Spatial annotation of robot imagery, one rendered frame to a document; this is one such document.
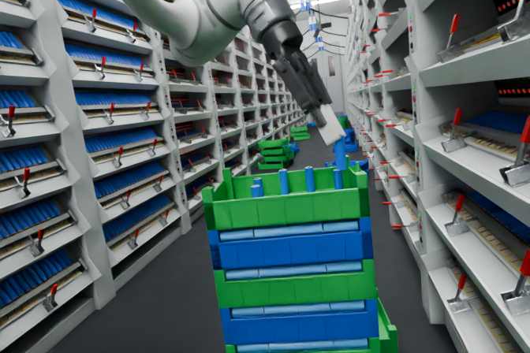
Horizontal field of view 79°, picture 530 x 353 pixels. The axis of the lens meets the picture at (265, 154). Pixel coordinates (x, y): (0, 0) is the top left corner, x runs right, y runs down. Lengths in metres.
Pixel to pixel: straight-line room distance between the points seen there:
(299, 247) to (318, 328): 0.17
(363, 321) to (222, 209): 0.34
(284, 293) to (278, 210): 0.16
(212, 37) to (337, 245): 0.48
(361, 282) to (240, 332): 0.26
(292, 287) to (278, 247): 0.08
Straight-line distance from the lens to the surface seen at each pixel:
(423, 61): 0.96
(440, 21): 0.98
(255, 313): 0.70
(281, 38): 0.61
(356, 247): 0.63
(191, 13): 0.70
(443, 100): 0.97
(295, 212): 0.59
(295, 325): 0.70
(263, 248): 0.62
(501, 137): 0.70
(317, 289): 0.66
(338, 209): 0.59
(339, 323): 0.70
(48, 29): 1.41
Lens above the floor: 0.70
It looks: 9 degrees down
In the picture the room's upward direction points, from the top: 7 degrees counter-clockwise
